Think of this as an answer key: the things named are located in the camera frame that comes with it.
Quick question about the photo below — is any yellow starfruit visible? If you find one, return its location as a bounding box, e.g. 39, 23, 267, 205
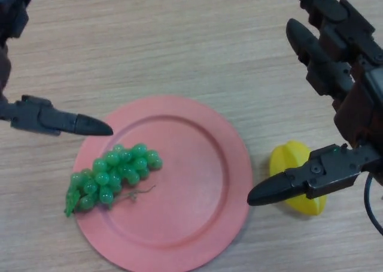
269, 140, 329, 216

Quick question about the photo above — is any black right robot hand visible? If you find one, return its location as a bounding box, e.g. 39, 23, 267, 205
247, 0, 383, 207

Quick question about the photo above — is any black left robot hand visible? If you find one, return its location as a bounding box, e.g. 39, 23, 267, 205
0, 0, 114, 137

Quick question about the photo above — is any pink round plate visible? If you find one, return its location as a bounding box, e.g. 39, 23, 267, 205
73, 95, 254, 265

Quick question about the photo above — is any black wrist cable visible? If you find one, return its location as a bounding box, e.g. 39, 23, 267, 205
363, 174, 383, 235

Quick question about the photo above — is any green grapes bunch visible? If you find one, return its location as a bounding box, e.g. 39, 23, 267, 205
64, 143, 164, 219

